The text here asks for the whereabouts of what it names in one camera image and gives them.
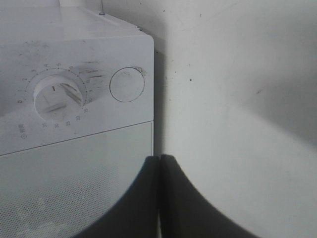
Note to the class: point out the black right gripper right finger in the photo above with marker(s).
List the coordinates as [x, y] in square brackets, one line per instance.
[185, 213]

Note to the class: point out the white microwave door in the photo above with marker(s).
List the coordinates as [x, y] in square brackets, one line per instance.
[58, 190]

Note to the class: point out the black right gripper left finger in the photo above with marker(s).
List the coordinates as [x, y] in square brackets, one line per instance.
[135, 215]

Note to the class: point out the white microwave oven body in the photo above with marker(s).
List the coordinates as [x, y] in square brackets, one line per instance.
[36, 42]

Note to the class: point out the round white door button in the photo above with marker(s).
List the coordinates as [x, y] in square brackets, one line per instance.
[127, 84]

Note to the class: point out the white timer knob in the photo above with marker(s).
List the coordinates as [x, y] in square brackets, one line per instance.
[57, 97]

